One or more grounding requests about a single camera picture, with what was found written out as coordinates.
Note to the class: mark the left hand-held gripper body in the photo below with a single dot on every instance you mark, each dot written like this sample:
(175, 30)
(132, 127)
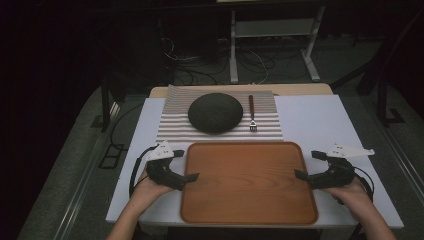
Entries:
(164, 175)

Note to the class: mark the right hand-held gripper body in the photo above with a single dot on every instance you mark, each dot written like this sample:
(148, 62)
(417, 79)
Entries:
(335, 175)

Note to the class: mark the wooden tray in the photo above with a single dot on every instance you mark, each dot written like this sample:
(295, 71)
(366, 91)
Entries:
(248, 183)

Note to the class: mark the person's left hand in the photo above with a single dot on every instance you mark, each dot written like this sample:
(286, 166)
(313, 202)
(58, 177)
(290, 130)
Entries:
(146, 191)

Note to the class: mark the person's right hand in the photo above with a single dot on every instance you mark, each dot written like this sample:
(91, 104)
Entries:
(351, 196)

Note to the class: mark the striped placemat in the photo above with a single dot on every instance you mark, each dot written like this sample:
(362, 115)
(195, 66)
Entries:
(173, 123)

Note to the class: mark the white foam board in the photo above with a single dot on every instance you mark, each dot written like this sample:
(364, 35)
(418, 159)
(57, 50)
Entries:
(316, 123)

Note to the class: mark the dark round bowl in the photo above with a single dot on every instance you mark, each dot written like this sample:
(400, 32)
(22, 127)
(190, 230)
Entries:
(215, 112)

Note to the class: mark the black metal stand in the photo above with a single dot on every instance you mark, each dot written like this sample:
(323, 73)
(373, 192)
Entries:
(106, 106)
(383, 106)

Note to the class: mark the white metal desk frame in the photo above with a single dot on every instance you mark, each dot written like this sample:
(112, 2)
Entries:
(273, 28)

